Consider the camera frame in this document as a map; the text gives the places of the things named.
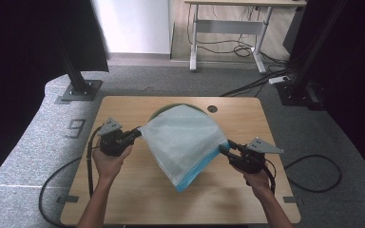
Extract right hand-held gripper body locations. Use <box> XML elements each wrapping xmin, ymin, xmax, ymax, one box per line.
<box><xmin>228</xmin><ymin>136</ymin><xmax>285</xmax><ymax>175</ymax></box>

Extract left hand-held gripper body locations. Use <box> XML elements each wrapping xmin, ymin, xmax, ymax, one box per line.
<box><xmin>96</xmin><ymin>117</ymin><xmax>135</xmax><ymax>158</ymax></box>

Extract green plastic bin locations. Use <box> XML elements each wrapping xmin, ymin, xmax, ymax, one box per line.
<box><xmin>147</xmin><ymin>102</ymin><xmax>209</xmax><ymax>124</ymax></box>

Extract white blue-edged plastic bag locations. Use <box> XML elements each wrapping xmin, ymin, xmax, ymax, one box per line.
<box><xmin>138</xmin><ymin>104</ymin><xmax>231</xmax><ymax>194</ymax></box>

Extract person's left hand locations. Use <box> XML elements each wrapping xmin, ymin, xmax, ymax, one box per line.
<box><xmin>91</xmin><ymin>142</ymin><xmax>134</xmax><ymax>187</ymax></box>

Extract person's right hand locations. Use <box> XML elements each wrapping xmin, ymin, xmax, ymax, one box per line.
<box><xmin>240</xmin><ymin>166</ymin><xmax>272</xmax><ymax>198</ymax></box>

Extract grey tape number mark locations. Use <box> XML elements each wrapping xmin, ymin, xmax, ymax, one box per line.
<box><xmin>64</xmin><ymin>118</ymin><xmax>86</xmax><ymax>140</ymax></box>

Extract black stand with grey base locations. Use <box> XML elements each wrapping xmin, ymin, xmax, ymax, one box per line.
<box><xmin>57</xmin><ymin>47</ymin><xmax>104</xmax><ymax>103</ymax></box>

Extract white power strip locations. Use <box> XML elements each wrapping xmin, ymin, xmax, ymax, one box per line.
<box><xmin>268</xmin><ymin>75</ymin><xmax>291</xmax><ymax>86</ymax></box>

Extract white panel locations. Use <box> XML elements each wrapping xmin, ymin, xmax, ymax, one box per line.
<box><xmin>89</xmin><ymin>0</ymin><xmax>176</xmax><ymax>56</ymax></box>

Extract black curtain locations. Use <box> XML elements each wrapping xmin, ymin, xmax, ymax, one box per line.
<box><xmin>0</xmin><ymin>0</ymin><xmax>110</xmax><ymax>192</ymax></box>
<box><xmin>282</xmin><ymin>0</ymin><xmax>365</xmax><ymax>188</ymax></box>

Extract right hand-held gripper cable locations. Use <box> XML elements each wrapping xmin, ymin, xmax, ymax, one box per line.
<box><xmin>259</xmin><ymin>157</ymin><xmax>279</xmax><ymax>196</ymax></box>

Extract hand-held gripper cable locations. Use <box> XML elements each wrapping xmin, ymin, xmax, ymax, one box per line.
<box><xmin>86</xmin><ymin>125</ymin><xmax>105</xmax><ymax>199</ymax></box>
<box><xmin>259</xmin><ymin>157</ymin><xmax>279</xmax><ymax>196</ymax></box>

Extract left hand-held gripper cable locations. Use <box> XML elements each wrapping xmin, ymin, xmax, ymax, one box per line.
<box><xmin>86</xmin><ymin>125</ymin><xmax>105</xmax><ymax>199</ymax></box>

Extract tangle of black cables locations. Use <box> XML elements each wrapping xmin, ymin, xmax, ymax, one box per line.
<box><xmin>186</xmin><ymin>4</ymin><xmax>300</xmax><ymax>98</ymax></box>

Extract long black cable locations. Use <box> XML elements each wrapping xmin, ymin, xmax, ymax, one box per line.
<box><xmin>38</xmin><ymin>156</ymin><xmax>84</xmax><ymax>228</ymax></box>

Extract black looped cable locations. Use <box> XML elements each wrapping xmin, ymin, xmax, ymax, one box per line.
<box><xmin>283</xmin><ymin>154</ymin><xmax>343</xmax><ymax>194</ymax></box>

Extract white metal desk frame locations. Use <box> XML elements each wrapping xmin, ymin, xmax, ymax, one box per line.
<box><xmin>183</xmin><ymin>0</ymin><xmax>308</xmax><ymax>75</ymax></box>

